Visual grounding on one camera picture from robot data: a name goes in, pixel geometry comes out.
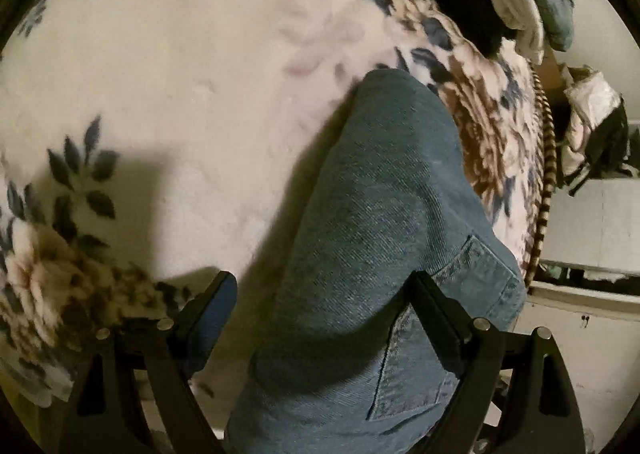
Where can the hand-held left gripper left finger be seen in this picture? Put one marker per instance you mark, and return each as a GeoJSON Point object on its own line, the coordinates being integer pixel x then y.
{"type": "Point", "coordinates": [216, 314]}

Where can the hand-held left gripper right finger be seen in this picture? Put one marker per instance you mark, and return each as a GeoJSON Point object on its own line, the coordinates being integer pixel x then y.
{"type": "Point", "coordinates": [434, 318]}

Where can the blue denim pants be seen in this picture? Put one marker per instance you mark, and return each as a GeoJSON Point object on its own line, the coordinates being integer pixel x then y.
{"type": "Point", "coordinates": [375, 234]}

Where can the brown checked bed sheet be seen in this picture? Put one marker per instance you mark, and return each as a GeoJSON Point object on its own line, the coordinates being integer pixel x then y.
{"type": "Point", "coordinates": [547, 174]}

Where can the white wardrobe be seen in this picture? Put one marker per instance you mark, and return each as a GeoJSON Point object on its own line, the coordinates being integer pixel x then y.
{"type": "Point", "coordinates": [600, 229]}

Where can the floral blanket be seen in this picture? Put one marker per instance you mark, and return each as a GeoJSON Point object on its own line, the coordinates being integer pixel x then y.
{"type": "Point", "coordinates": [175, 84]}

